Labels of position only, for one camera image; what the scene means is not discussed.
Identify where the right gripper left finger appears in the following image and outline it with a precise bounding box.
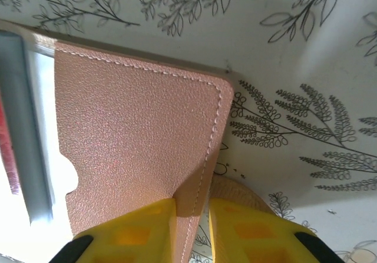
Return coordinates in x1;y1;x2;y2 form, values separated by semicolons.
51;199;177;263

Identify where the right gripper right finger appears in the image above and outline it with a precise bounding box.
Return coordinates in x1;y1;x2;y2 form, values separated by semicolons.
207;198;338;263

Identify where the red VIP card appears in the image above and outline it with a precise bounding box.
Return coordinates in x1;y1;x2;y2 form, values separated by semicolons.
0;93;21;196

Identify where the floral print tablecloth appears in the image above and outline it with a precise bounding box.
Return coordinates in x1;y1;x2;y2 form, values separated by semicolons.
0;0;377;263

